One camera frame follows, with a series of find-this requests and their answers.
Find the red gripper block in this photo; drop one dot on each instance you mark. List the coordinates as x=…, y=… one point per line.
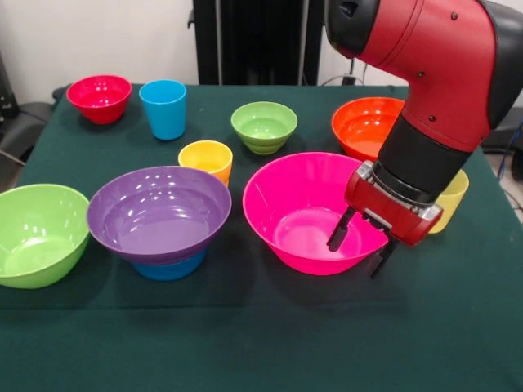
x=380, y=204

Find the large pink bowl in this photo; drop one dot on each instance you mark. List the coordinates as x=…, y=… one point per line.
x=298, y=228

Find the pale yellow translucent cup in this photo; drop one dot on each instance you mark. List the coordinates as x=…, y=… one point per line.
x=451, y=204

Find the small green bowl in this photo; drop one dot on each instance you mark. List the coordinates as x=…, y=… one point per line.
x=263, y=126

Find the orange-yellow cup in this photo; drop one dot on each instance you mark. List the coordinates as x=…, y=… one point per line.
x=204, y=157

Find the purple bowl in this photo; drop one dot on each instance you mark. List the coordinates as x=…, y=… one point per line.
x=159, y=212

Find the blue cup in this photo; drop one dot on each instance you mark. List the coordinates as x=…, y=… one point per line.
x=165, y=114

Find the large green bowl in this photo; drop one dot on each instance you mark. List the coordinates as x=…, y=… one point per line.
x=41, y=241

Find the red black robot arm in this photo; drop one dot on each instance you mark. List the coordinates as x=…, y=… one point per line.
x=429, y=61

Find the orange bowl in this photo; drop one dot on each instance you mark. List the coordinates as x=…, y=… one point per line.
x=359, y=130

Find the dark green table cloth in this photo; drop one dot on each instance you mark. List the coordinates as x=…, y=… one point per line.
x=261, y=335

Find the black grey floor stand base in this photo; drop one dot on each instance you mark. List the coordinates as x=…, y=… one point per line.
x=24, y=122
x=502, y=139

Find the blue bowl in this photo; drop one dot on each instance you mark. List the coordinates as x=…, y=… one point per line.
x=167, y=271

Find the small pink-red bowl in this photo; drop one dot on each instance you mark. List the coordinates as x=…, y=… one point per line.
x=98, y=98

